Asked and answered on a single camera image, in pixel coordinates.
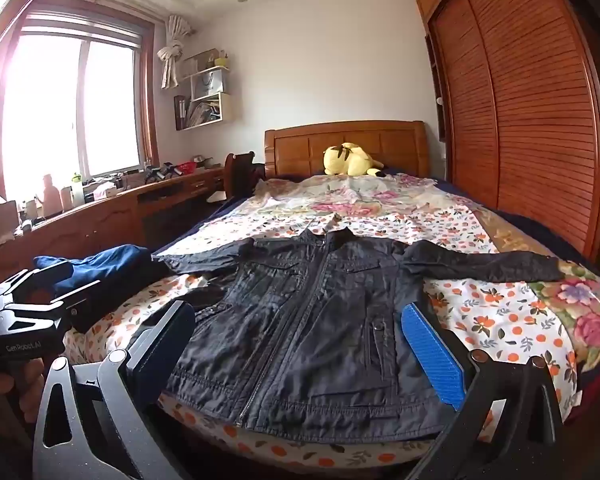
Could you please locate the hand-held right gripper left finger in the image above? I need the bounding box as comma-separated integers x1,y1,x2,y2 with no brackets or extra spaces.
32,300,197,480

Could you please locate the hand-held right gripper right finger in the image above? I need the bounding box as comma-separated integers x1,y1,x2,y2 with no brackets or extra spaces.
401,304,565,480

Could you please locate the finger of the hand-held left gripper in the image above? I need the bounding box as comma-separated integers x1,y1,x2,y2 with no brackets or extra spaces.
5,280,102,321
0,267,61,306

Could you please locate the black jacket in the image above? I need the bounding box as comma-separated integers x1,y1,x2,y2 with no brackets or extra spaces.
152,227,566,443

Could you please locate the person's left hand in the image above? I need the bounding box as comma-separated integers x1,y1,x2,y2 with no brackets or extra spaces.
0,357,48,428

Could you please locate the blue folded garment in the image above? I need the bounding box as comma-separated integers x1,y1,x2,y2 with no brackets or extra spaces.
32,244,171,301

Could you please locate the orange fruit print bedsheet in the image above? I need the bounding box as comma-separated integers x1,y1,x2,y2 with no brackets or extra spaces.
62,210,586,468

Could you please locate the pink bottle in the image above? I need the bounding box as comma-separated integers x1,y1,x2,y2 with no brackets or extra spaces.
41,174,63,216

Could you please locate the long wooden desk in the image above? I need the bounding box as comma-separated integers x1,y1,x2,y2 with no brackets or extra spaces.
0,165,231,281

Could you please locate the black and white gadget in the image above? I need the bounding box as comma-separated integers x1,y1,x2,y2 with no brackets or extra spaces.
145,162,176,183

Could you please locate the floral blanket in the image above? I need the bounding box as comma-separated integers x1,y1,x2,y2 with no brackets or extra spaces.
252,172,600,376

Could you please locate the dark wooden chair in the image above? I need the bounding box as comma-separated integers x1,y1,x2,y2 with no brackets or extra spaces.
223,151,266,201

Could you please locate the window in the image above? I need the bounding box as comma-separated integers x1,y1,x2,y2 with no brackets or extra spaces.
0,5,156,201

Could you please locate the yellow plush toy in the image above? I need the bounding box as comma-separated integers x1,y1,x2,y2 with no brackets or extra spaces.
322,142,386,178

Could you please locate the row of books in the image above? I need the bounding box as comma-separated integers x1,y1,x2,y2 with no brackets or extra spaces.
175,95,221,130

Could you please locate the wooden headboard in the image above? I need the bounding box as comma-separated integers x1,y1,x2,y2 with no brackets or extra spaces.
264,120,430,181

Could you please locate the wooden louvred wardrobe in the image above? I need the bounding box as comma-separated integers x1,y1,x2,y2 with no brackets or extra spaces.
414,0,600,266

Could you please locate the white paper bag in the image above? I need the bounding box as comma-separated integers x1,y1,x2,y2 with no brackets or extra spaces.
191,69,226,102

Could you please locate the tied cream curtain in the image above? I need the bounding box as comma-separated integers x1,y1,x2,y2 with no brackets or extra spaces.
157,15,193,91

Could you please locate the white wall shelf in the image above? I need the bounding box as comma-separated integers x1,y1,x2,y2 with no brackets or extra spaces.
172,49,233,132

